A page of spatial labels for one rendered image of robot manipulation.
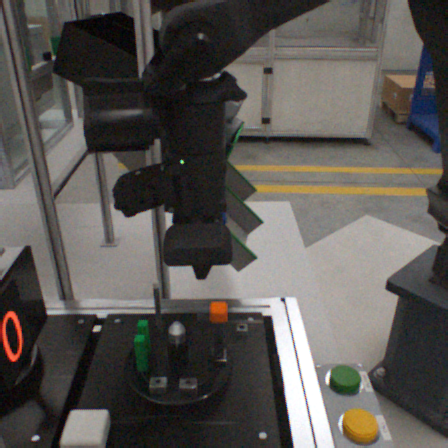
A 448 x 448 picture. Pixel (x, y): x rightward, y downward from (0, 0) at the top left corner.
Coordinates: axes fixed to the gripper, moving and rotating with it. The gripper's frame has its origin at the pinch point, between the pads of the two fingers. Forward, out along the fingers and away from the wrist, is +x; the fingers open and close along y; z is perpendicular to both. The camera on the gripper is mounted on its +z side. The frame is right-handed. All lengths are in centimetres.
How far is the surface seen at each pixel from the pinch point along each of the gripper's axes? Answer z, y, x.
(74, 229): 34, -60, 29
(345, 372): -18.3, 1.1, 18.2
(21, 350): 12.8, 18.1, -2.9
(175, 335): 3.3, 0.7, 11.3
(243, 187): -8.8, -47.6, 12.5
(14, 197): 56, -81, 28
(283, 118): -76, -393, 87
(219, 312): -2.0, 0.8, 7.9
